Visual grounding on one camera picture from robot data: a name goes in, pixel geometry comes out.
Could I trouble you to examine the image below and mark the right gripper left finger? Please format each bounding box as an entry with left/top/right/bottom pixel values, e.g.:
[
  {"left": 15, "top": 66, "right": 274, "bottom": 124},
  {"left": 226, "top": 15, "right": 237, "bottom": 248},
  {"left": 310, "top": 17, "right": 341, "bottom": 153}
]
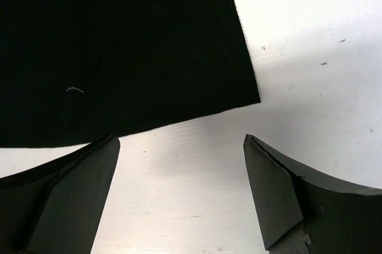
[{"left": 1, "top": 135, "right": 120, "bottom": 253}]

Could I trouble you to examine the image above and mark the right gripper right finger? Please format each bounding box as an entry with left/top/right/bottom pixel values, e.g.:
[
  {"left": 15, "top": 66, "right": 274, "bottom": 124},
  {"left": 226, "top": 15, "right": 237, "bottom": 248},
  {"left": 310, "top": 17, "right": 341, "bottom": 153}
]
[{"left": 244, "top": 135, "right": 381, "bottom": 253}]

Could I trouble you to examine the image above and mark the black t shirt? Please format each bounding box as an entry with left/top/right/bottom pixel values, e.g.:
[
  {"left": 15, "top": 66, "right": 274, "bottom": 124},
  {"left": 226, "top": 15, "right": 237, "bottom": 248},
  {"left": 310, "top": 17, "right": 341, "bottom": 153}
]
[{"left": 1, "top": 0, "right": 260, "bottom": 148}]

